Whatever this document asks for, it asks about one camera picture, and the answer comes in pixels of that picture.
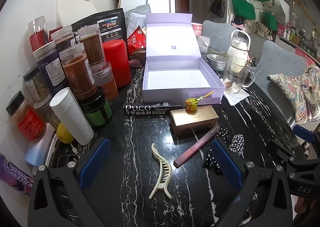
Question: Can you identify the black polka dot scrunchie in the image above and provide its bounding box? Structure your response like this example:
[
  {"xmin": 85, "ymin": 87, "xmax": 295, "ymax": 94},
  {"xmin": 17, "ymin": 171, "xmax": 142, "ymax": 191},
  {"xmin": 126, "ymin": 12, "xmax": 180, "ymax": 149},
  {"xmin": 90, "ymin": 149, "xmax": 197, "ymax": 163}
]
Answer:
[{"xmin": 203, "ymin": 126, "xmax": 231, "ymax": 175}]

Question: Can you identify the pink lip gloss tube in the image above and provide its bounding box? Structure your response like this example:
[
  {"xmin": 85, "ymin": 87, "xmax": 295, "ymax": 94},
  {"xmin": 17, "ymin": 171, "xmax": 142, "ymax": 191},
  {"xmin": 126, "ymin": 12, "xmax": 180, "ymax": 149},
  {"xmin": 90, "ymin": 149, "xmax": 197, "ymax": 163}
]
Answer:
[{"xmin": 173, "ymin": 125, "xmax": 220, "ymax": 168}]

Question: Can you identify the cream hair claw clip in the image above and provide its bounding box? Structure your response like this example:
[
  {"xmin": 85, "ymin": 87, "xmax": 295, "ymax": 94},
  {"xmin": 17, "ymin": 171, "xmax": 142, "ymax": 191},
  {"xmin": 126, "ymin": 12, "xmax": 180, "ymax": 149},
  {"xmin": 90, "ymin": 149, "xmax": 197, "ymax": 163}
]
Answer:
[{"xmin": 149, "ymin": 143, "xmax": 172, "ymax": 199}]

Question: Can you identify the yellow lollipop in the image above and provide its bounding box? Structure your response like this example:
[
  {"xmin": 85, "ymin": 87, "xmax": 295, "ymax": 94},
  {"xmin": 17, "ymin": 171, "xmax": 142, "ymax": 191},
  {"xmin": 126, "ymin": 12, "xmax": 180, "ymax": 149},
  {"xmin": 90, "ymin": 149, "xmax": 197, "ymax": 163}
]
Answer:
[{"xmin": 183, "ymin": 91, "xmax": 214, "ymax": 113}]

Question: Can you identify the gold cardboard box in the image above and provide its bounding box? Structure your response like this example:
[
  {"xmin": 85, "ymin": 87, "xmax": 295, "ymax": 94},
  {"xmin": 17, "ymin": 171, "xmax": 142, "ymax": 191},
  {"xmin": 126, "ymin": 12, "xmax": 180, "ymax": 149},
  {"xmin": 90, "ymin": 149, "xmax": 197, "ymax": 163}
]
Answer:
[{"xmin": 170, "ymin": 105, "xmax": 219, "ymax": 137}]

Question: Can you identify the black Puco pen box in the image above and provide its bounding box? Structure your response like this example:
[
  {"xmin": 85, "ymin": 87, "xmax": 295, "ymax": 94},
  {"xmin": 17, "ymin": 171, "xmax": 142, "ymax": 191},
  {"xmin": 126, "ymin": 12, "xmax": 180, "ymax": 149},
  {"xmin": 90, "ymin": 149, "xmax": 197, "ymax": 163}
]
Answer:
[{"xmin": 123, "ymin": 102, "xmax": 184, "ymax": 117}]

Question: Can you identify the black white gingham scrunchie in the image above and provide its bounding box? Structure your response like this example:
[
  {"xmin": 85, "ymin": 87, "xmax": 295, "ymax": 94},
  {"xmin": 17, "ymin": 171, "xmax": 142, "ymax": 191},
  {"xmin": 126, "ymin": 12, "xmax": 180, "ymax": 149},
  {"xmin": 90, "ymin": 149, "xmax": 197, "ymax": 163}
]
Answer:
[{"xmin": 229, "ymin": 134, "xmax": 245, "ymax": 157}]

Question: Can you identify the floral fabric cushion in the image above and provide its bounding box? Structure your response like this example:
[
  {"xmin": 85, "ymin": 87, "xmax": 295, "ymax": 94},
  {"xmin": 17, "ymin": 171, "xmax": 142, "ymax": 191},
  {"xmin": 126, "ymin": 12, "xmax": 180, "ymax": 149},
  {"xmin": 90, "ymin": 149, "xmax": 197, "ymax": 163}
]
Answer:
[{"xmin": 267, "ymin": 66, "xmax": 319, "ymax": 124}]

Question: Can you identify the grey chair back near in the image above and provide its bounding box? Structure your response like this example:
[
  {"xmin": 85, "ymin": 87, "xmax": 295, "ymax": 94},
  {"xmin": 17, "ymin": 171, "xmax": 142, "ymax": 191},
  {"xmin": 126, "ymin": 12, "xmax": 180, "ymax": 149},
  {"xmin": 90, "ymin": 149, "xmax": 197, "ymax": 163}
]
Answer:
[{"xmin": 254, "ymin": 40, "xmax": 307, "ymax": 100}]

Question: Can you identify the grey chair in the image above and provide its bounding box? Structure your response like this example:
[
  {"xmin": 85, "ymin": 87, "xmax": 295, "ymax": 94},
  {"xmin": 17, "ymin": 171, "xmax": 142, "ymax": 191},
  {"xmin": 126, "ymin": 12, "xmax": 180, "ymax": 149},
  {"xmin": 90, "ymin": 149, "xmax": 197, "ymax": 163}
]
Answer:
[
  {"xmin": 202, "ymin": 20, "xmax": 236, "ymax": 52},
  {"xmin": 254, "ymin": 40, "xmax": 307, "ymax": 100}
]

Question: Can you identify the white paper napkin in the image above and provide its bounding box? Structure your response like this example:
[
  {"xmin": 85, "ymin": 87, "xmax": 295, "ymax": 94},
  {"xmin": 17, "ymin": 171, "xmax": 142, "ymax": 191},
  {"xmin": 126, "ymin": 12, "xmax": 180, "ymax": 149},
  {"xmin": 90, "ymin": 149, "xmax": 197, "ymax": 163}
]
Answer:
[{"xmin": 224, "ymin": 89, "xmax": 249, "ymax": 106}]

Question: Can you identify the red label spice jar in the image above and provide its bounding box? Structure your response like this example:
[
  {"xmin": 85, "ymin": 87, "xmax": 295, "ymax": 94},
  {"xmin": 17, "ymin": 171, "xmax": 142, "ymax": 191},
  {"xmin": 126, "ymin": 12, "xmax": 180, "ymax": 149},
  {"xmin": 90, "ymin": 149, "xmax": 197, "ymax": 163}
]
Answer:
[{"xmin": 5, "ymin": 91, "xmax": 46, "ymax": 142}]

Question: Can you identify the glass Hello Kitty mug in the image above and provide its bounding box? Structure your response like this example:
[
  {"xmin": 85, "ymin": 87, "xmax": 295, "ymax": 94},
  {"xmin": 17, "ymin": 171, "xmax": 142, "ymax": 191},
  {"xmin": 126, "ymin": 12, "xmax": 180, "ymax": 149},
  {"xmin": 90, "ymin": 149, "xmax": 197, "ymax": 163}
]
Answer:
[{"xmin": 222, "ymin": 55, "xmax": 255, "ymax": 94}]

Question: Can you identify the green label black jar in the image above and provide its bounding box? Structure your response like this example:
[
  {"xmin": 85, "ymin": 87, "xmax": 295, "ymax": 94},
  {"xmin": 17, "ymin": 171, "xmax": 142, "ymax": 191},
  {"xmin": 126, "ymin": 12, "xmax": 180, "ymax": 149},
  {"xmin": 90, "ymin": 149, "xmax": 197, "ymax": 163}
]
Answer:
[{"xmin": 78, "ymin": 87, "xmax": 112, "ymax": 127}]

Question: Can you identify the steel cup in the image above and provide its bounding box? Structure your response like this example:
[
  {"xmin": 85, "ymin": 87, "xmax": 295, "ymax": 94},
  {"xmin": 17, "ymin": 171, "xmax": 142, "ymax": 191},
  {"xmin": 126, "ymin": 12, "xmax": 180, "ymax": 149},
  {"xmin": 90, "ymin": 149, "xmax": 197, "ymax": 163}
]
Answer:
[{"xmin": 206, "ymin": 54, "xmax": 226, "ymax": 72}]

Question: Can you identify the cream water bottle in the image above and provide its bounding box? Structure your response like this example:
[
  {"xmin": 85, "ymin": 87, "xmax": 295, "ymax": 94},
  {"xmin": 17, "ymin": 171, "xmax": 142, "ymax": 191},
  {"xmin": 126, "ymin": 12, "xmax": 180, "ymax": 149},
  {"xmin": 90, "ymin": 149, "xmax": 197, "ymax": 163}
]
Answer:
[{"xmin": 227, "ymin": 29, "xmax": 251, "ymax": 61}]

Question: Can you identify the dark purple label jar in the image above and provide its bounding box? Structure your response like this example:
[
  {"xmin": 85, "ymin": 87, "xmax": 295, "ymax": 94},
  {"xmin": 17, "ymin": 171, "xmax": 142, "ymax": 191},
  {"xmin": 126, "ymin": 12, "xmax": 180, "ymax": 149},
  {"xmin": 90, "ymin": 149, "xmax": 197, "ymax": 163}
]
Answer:
[{"xmin": 33, "ymin": 41, "xmax": 68, "ymax": 96}]

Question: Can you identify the brown herb jar front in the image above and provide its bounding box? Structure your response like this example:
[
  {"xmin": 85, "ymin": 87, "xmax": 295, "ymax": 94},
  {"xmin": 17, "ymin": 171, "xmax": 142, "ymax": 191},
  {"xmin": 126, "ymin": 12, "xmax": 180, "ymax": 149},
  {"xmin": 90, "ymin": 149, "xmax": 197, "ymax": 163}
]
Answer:
[{"xmin": 59, "ymin": 43, "xmax": 97, "ymax": 100}]

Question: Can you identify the short orange label jar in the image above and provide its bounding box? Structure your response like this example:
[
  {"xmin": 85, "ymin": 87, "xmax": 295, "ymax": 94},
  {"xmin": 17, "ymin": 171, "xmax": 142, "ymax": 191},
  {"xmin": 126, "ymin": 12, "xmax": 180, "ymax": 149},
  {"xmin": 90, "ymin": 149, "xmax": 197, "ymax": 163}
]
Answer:
[{"xmin": 91, "ymin": 62, "xmax": 119, "ymax": 105}]

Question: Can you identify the grey chair back far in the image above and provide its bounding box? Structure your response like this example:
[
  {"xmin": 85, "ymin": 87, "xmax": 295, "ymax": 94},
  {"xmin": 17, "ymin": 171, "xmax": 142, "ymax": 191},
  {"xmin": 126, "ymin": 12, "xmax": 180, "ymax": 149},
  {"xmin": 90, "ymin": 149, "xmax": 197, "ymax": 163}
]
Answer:
[{"xmin": 202, "ymin": 20, "xmax": 236, "ymax": 52}]

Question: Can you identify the green tote bag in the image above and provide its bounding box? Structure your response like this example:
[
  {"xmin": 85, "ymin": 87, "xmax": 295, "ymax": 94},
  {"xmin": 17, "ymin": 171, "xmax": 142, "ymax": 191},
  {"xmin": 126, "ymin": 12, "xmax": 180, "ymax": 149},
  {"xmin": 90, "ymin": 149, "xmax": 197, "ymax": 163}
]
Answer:
[{"xmin": 232, "ymin": 0, "xmax": 256, "ymax": 20}]

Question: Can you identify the lilac gift box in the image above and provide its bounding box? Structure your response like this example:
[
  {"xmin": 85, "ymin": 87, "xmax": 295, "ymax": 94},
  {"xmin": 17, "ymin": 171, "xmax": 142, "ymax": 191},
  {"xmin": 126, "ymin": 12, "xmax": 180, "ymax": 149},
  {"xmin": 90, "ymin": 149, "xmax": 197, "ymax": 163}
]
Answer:
[{"xmin": 143, "ymin": 13, "xmax": 225, "ymax": 106}]

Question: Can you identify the pink paper cup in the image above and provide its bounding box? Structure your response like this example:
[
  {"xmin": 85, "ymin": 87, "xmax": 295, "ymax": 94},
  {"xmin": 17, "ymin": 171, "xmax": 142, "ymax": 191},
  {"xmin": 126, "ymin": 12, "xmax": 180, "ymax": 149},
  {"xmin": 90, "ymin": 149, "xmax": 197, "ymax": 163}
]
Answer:
[{"xmin": 191, "ymin": 22, "xmax": 203, "ymax": 36}]

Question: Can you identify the red cylindrical canister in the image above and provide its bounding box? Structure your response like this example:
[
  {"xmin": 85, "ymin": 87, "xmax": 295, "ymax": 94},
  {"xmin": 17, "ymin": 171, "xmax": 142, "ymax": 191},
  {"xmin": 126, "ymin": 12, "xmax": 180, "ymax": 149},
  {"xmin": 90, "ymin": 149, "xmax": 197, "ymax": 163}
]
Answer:
[{"xmin": 103, "ymin": 40, "xmax": 131, "ymax": 88}]

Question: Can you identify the tall brown jar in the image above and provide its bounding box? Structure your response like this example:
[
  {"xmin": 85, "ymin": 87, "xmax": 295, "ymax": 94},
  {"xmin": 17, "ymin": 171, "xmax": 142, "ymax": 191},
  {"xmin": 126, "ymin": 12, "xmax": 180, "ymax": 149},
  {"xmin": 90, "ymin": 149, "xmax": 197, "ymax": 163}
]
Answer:
[{"xmin": 78, "ymin": 24, "xmax": 105, "ymax": 66}]

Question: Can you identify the red snack bag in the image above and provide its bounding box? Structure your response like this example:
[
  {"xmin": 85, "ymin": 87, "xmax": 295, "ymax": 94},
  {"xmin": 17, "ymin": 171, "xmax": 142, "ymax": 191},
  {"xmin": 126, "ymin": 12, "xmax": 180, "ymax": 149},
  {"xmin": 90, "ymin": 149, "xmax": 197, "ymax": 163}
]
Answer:
[{"xmin": 127, "ymin": 26, "xmax": 146, "ymax": 56}]

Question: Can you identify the black coffee bag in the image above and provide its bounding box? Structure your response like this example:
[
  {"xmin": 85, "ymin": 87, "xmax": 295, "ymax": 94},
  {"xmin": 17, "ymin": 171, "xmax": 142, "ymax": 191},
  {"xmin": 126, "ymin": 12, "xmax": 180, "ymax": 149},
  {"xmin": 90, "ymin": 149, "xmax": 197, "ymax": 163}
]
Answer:
[{"xmin": 71, "ymin": 8, "xmax": 127, "ymax": 44}]

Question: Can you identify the white foam board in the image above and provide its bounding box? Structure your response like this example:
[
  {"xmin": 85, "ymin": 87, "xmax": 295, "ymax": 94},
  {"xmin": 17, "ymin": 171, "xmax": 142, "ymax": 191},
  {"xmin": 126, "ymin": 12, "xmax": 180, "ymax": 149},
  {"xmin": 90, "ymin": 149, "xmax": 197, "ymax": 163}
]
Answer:
[{"xmin": 56, "ymin": 0, "xmax": 98, "ymax": 27}]

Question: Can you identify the white mini fridge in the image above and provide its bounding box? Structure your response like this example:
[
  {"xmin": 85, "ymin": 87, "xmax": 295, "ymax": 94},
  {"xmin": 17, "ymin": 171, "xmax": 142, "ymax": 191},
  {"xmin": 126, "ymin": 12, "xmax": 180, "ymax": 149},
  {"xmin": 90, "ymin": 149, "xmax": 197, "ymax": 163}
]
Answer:
[{"xmin": 118, "ymin": 0, "xmax": 176, "ymax": 13}]

